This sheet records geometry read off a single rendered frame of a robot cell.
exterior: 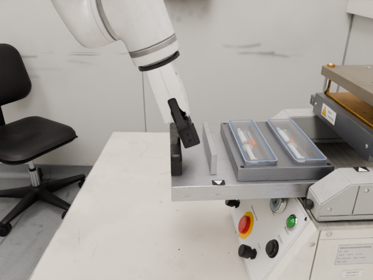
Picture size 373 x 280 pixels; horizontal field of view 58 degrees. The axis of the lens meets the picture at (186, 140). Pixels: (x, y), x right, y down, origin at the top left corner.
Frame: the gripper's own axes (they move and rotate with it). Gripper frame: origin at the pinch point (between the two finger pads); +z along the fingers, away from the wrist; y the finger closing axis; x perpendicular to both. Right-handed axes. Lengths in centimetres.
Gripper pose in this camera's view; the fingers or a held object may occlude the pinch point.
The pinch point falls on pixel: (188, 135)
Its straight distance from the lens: 63.5
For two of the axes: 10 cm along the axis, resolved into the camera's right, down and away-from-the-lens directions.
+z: 3.4, 8.4, 4.3
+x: 9.4, -3.3, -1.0
